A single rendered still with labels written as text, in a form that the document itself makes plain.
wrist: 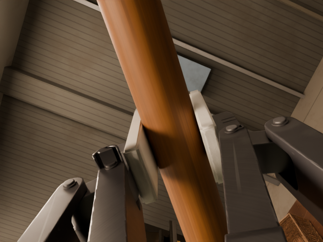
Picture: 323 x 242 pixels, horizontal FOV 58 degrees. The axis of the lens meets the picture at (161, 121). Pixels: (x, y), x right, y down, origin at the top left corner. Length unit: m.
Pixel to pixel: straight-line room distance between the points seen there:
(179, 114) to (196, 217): 0.06
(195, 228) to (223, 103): 3.54
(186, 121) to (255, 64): 3.60
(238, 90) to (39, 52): 2.41
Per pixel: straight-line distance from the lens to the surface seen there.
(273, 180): 3.69
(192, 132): 0.16
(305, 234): 2.04
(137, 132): 0.15
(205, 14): 3.59
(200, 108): 0.16
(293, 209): 2.42
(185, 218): 0.18
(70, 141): 3.88
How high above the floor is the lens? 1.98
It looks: 8 degrees down
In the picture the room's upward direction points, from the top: 69 degrees counter-clockwise
